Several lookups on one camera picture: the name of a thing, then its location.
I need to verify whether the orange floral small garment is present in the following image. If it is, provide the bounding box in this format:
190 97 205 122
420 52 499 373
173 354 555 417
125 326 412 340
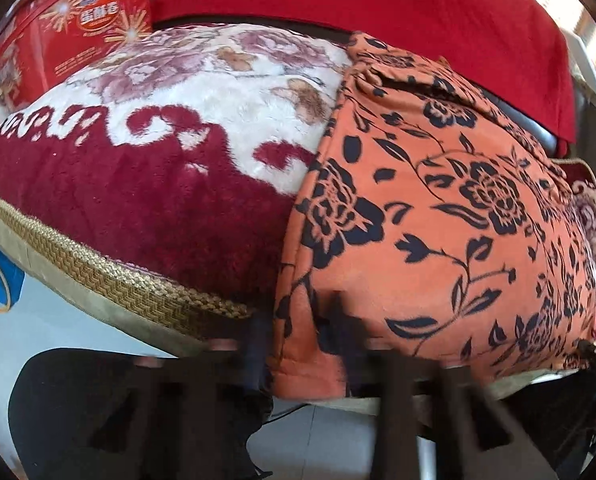
270 33 596 400

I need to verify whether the floral plush seat cover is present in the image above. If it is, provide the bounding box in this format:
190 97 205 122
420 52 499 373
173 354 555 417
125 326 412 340
0 24 596 353

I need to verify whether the red gift box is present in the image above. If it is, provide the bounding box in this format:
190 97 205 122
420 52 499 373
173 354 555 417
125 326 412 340
0 0 151 110

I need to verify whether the red blanket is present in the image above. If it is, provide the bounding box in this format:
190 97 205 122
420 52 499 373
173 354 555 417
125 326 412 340
149 0 578 143

